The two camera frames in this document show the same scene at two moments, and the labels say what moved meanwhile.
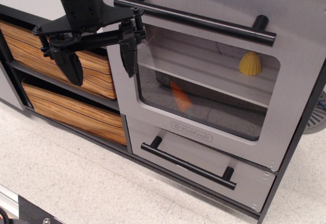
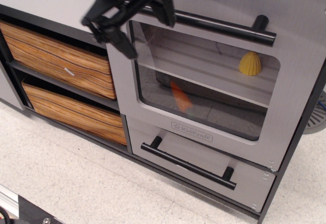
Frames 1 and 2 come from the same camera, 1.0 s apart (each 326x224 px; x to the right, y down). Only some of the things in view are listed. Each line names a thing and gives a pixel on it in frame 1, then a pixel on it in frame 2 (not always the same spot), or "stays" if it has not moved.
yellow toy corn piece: [250, 64] stays
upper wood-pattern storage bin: [25, 48] stays
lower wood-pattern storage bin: [93, 119] stays
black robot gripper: [89, 23] → [117, 0]
